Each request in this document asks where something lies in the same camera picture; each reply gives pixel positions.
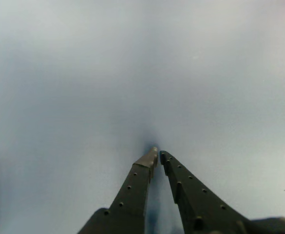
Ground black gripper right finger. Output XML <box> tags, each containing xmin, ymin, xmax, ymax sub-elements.
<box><xmin>159</xmin><ymin>150</ymin><xmax>255</xmax><ymax>234</ymax></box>

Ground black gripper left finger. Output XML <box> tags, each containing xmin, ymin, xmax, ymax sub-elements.
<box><xmin>77</xmin><ymin>147</ymin><xmax>159</xmax><ymax>234</ymax></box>

